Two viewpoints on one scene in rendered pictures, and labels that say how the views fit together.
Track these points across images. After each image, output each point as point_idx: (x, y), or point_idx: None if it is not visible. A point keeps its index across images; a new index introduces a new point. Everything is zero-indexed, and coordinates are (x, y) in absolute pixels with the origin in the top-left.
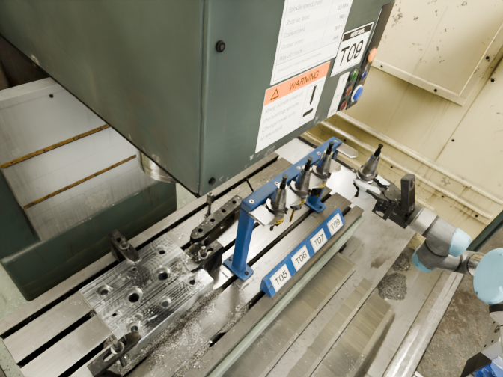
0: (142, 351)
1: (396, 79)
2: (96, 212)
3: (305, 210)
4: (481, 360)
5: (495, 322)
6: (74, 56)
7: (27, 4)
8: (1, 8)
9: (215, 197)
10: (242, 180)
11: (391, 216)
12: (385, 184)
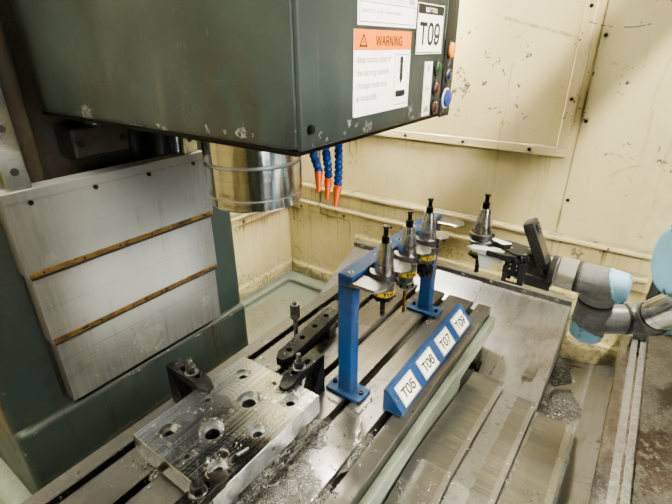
0: None
1: (482, 151)
2: (146, 361)
3: (418, 317)
4: None
5: None
6: (138, 63)
7: (84, 36)
8: (49, 69)
9: (301, 322)
10: (330, 300)
11: (526, 280)
12: (507, 244)
